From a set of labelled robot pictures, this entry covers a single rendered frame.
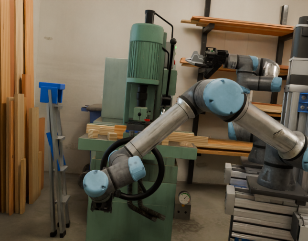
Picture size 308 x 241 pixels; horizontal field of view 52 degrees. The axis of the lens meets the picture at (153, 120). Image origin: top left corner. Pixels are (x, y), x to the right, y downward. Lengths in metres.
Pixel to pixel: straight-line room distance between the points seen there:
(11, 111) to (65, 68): 1.49
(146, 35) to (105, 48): 2.50
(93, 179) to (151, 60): 0.86
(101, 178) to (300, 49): 1.10
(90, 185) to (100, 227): 0.78
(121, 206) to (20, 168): 1.47
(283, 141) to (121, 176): 0.57
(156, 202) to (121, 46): 2.78
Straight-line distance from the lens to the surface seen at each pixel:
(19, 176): 3.02
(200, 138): 1.75
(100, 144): 1.60
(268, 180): 1.38
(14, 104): 2.92
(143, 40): 1.66
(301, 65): 1.63
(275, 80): 1.66
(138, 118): 1.68
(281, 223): 1.42
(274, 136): 1.16
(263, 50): 4.42
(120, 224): 1.70
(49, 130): 2.46
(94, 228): 1.73
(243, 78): 1.66
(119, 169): 0.98
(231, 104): 1.02
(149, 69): 1.65
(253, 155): 1.87
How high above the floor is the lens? 1.16
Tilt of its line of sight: 5 degrees down
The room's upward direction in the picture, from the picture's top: 5 degrees clockwise
